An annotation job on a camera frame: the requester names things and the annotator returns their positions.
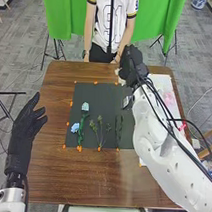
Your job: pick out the green sprig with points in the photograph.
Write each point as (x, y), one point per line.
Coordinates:
(118, 128)
(99, 133)

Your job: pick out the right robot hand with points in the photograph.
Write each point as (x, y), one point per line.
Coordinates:
(131, 58)

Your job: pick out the person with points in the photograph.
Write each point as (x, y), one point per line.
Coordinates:
(102, 23)

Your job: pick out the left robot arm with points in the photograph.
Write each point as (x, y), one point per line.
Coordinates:
(10, 198)

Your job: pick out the light blue flower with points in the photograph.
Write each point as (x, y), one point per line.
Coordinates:
(75, 127)

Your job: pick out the dark mat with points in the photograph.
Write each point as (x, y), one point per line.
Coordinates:
(104, 100)

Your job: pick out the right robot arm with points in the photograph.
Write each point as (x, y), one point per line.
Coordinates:
(158, 156)

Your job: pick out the black tripod stand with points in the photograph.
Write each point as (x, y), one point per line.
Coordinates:
(168, 46)
(7, 104)
(56, 48)

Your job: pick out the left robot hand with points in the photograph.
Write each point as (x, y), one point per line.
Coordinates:
(24, 137)

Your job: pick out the black stand pole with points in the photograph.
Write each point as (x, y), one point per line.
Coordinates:
(111, 24)

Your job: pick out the pale teal flower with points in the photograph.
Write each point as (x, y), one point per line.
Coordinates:
(85, 106)

